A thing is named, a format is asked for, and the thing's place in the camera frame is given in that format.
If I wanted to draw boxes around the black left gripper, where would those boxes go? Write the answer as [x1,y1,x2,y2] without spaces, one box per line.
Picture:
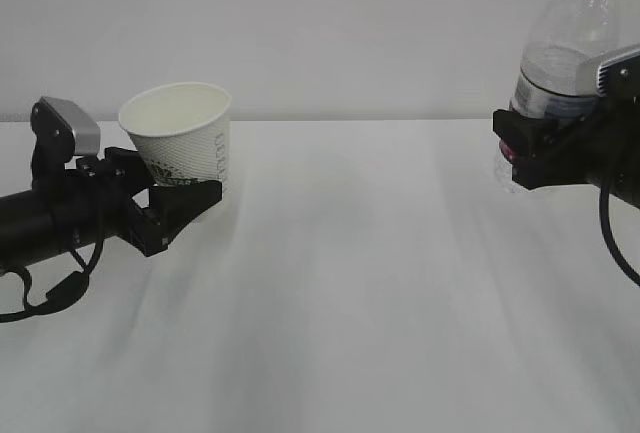
[64,147,222,257]

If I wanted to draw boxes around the black right camera cable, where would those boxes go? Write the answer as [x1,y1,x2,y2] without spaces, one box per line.
[598,162,640,287]

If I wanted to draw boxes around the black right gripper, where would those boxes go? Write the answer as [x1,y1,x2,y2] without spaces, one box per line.
[492,97,639,198]

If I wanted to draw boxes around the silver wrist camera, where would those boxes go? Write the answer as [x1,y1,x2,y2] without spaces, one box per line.
[575,43,639,99]
[30,96,101,178]

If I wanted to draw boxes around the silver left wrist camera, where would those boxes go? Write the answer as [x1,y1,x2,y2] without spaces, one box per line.
[30,96,101,178]

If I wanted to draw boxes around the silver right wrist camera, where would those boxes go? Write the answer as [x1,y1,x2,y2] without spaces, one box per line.
[575,43,639,99]

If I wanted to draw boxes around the clear water bottle red label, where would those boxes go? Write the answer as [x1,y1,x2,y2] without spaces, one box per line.
[492,0,627,195]

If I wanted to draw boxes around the black left camera cable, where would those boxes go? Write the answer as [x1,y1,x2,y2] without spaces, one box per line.
[0,192,104,323]

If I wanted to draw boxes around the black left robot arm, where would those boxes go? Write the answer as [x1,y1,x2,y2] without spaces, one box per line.
[1,147,222,266]

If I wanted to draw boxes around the black camera cable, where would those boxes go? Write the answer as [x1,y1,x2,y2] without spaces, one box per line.
[0,192,104,323]
[598,162,640,287]

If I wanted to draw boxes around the white paper cup green logo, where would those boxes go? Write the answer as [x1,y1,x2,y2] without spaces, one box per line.
[118,82,232,190]

